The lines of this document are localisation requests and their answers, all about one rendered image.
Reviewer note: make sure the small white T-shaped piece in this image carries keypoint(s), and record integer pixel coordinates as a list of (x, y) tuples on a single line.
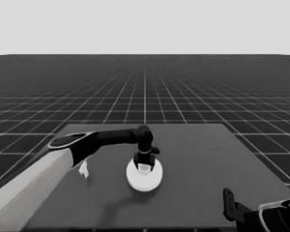
[(84, 169)]

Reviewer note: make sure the large thick white disc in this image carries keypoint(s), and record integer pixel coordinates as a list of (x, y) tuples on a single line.
[(141, 183)]

